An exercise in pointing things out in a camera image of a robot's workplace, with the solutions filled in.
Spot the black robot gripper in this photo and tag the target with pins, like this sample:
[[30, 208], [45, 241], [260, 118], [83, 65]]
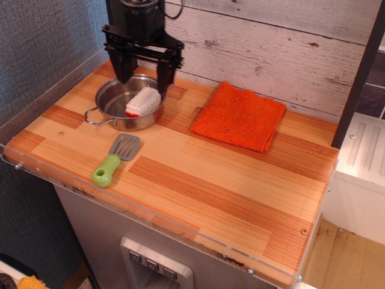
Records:
[[144, 37]]

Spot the white red apple slice toy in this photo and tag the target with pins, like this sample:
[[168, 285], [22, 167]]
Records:
[[145, 102]]

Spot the stainless steel pot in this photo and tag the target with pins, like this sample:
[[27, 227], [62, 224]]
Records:
[[111, 100]]

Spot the orange knitted cloth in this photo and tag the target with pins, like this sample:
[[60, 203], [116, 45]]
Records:
[[239, 117]]

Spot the clear acrylic table guard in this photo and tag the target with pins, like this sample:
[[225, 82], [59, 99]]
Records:
[[248, 208]]

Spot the grey toy fridge cabinet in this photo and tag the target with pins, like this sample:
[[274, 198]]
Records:
[[100, 229]]

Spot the silver dispenser button panel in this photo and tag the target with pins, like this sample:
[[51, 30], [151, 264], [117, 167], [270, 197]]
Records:
[[147, 268]]

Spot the white toy sink unit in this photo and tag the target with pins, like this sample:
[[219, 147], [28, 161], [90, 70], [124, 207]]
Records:
[[355, 197]]

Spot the yellow black object bottom left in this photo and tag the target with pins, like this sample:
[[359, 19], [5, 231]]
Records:
[[29, 282]]

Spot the dark left frame post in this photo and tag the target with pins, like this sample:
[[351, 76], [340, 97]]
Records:
[[116, 13]]

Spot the dark frame post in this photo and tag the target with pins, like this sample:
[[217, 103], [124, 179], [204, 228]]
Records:
[[366, 63], [116, 13]]

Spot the green handled grey spatula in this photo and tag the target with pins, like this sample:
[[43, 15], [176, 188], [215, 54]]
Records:
[[124, 148]]

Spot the dark right frame post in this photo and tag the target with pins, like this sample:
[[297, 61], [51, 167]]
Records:
[[366, 63]]

